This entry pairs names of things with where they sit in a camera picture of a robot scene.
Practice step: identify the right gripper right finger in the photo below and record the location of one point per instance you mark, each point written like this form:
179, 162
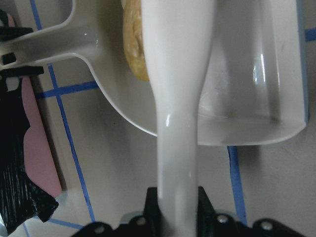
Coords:
205, 214

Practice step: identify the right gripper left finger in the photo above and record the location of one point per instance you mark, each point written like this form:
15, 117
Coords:
151, 208

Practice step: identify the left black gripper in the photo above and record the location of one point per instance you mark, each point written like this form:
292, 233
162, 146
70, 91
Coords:
18, 106

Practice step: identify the white dustpan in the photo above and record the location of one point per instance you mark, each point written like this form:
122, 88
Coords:
255, 90

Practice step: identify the white hand brush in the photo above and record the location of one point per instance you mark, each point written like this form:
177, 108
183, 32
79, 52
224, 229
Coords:
177, 98

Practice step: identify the black lined pink bin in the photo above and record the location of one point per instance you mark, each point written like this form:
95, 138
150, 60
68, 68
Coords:
20, 198

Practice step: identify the brown potato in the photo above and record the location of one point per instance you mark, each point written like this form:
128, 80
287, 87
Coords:
133, 39

